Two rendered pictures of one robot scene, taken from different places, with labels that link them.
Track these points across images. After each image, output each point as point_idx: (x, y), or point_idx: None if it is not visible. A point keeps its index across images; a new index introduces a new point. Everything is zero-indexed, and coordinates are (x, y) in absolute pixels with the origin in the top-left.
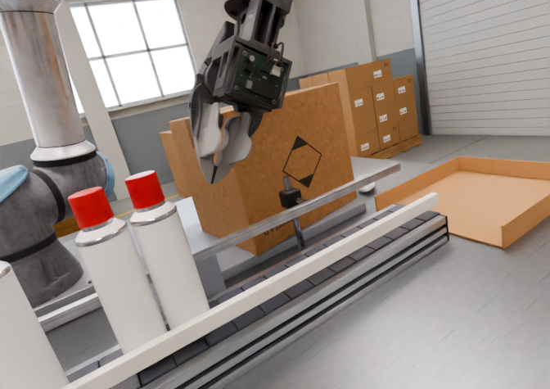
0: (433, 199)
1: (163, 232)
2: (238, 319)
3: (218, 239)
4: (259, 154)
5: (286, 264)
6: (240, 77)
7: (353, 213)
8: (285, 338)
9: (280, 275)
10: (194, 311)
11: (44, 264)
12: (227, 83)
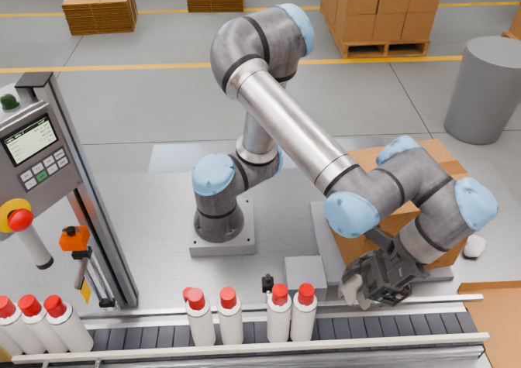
0: (483, 338)
1: (306, 316)
2: None
3: (331, 301)
4: None
5: (364, 318)
6: (377, 295)
7: (439, 279)
8: (341, 363)
9: (353, 342)
10: (305, 338)
11: (228, 221)
12: (370, 291)
